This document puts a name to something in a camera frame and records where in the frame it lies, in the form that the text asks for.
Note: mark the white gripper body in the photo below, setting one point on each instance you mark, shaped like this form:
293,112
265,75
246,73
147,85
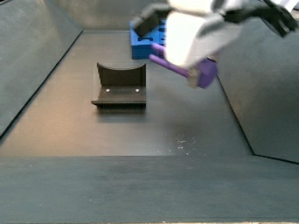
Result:
197,31

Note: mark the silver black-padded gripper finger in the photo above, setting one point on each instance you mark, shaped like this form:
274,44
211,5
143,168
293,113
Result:
148,18

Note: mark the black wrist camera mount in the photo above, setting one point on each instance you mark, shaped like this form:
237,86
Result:
274,13

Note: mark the blue foam shape block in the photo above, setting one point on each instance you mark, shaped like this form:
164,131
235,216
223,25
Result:
142,44

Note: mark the black curved fixture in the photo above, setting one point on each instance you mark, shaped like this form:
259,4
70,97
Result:
122,87

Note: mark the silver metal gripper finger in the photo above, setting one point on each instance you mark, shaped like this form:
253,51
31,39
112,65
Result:
194,75

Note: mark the purple three prong object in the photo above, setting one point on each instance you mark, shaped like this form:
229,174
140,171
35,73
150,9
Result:
207,66

